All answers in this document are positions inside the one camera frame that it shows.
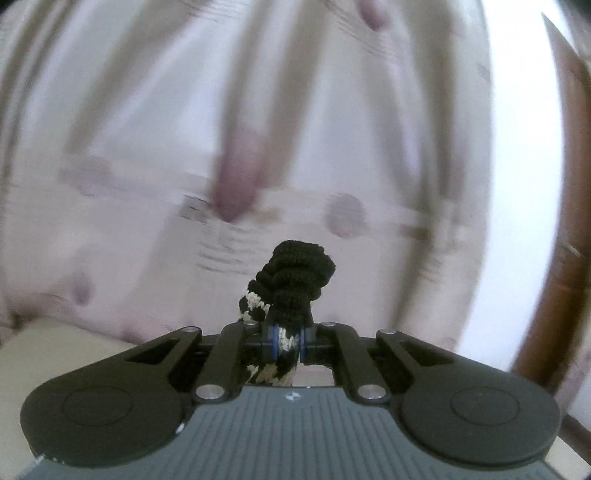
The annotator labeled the beige bed cover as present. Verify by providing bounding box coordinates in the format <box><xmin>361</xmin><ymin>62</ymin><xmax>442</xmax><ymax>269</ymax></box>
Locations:
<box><xmin>0</xmin><ymin>318</ymin><xmax>139</xmax><ymax>480</ymax></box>

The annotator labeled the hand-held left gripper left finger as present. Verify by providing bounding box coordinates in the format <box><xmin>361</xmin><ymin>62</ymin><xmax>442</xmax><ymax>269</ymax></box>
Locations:
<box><xmin>122</xmin><ymin>322</ymin><xmax>280</xmax><ymax>403</ymax></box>

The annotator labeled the black and cream striped knit garment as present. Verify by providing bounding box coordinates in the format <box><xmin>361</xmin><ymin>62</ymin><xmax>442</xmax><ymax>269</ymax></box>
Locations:
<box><xmin>236</xmin><ymin>240</ymin><xmax>337</xmax><ymax>387</ymax></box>

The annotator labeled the pink floral curtain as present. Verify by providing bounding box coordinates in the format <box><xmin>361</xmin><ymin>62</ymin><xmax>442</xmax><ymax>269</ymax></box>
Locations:
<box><xmin>0</xmin><ymin>0</ymin><xmax>496</xmax><ymax>352</ymax></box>

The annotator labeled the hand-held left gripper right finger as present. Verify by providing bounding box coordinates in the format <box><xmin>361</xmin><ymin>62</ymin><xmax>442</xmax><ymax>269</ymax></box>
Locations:
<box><xmin>299</xmin><ymin>322</ymin><xmax>455</xmax><ymax>403</ymax></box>

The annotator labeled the brown wooden door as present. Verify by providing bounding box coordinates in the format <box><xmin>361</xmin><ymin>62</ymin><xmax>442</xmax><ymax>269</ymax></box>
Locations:
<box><xmin>508</xmin><ymin>13</ymin><xmax>591</xmax><ymax>407</ymax></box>

